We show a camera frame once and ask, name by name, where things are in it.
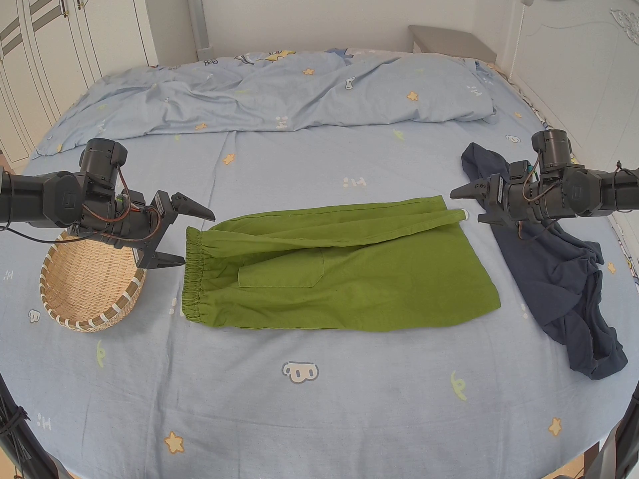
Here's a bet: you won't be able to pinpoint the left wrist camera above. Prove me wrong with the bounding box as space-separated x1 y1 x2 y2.
116 190 148 214

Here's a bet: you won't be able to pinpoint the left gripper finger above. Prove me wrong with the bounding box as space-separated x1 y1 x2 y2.
170 194 216 222
150 251 186 270

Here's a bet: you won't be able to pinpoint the dark blue garment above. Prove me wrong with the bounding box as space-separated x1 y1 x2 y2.
460 142 629 381

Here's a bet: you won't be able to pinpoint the round woven basket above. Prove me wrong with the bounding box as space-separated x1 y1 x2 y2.
39 228 149 333

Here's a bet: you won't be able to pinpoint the pale blue quilt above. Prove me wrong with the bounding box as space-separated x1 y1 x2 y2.
31 48 497 159

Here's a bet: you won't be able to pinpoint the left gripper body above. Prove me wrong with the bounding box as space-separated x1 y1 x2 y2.
72 191 176 270

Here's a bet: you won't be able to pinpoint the green shorts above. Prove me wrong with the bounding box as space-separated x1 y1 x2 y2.
181 195 501 330

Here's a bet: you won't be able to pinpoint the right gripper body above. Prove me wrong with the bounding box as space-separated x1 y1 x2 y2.
488 174 550 227

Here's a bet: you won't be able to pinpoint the grey bedside table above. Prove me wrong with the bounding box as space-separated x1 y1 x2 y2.
408 25 500 65

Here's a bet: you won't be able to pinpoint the white wardrobe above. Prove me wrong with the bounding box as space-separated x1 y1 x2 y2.
0 0 161 171

